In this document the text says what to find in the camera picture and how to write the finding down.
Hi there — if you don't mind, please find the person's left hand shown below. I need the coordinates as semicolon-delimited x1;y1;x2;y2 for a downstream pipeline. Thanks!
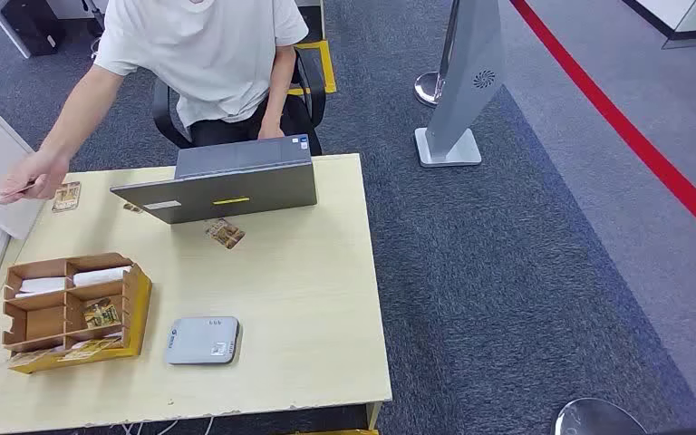
256;117;286;141

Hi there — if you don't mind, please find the person's right hand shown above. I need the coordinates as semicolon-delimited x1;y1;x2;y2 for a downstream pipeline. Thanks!
0;148;72;206

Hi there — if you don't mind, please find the wooden organizer box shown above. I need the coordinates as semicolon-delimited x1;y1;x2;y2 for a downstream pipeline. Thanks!
1;252;153;376

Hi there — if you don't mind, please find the person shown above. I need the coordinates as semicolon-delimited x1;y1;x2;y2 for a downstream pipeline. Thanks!
0;0;324;206

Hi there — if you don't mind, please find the white card stack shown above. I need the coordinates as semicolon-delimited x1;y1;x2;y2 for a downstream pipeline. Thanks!
14;276;68;300
72;266;132;288

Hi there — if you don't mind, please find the gold printed card sleeve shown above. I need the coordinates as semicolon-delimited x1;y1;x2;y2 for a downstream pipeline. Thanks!
6;350;60;369
58;337;123;363

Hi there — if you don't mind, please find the grey laptop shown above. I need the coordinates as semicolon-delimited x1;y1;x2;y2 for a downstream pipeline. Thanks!
109;132;319;226

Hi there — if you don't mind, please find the yellow floor tape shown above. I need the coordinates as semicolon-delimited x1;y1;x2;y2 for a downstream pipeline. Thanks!
285;39;338;97
282;428;381;435

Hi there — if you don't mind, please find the black office chair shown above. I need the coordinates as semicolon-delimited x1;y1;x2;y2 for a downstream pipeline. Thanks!
151;46;328;159

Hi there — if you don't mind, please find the white table leg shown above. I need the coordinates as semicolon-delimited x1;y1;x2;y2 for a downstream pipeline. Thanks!
292;0;327;42

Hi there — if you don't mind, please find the white desk panel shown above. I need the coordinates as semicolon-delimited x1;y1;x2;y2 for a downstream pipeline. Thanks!
0;0;33;60

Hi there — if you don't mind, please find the black box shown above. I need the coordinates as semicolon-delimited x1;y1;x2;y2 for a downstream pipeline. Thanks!
0;0;67;58

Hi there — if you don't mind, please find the chrome stanchion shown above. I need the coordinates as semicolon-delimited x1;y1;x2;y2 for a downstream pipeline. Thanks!
413;0;462;110

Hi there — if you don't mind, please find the grey kiosk stand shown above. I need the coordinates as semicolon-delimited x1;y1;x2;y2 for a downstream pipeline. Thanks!
413;0;508;169

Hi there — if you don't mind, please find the red floor tape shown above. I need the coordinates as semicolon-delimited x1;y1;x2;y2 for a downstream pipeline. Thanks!
508;0;696;255

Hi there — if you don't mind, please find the chrome dome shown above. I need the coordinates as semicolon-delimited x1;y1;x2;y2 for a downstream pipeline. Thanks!
553;397;650;435

